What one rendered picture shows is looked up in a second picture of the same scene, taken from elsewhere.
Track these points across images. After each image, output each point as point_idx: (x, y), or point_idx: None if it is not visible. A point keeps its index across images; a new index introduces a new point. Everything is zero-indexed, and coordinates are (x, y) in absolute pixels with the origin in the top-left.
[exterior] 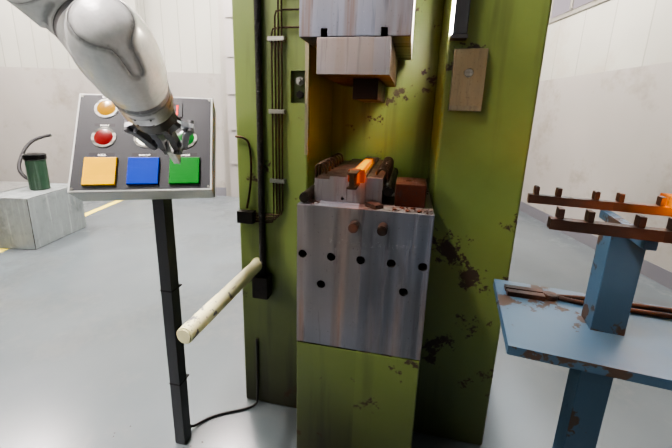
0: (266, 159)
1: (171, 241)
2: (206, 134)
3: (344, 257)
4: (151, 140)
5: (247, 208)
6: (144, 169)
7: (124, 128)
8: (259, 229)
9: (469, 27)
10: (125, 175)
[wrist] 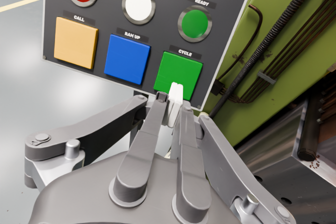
0: (269, 48)
1: (145, 96)
2: (227, 26)
3: (300, 211)
4: (131, 122)
5: (218, 80)
6: (128, 60)
7: (24, 178)
8: (219, 101)
9: None
10: (105, 59)
